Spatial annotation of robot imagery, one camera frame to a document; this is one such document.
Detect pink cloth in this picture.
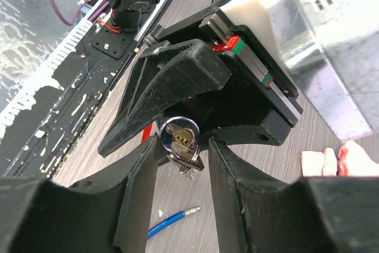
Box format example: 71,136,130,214
300,140,378,177

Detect red lock keys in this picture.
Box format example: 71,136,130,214
165,128,205,181

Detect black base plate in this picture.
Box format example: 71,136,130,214
1,23,138,178

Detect slotted cable duct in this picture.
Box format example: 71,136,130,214
1,0,105,138

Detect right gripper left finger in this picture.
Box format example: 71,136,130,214
1,136,159,252

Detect blue cable lock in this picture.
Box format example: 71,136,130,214
147,206,201,239

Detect red cable lock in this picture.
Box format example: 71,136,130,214
156,116,200,152

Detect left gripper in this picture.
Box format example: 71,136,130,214
98,7,303,157

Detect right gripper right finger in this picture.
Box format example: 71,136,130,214
208,137,378,252

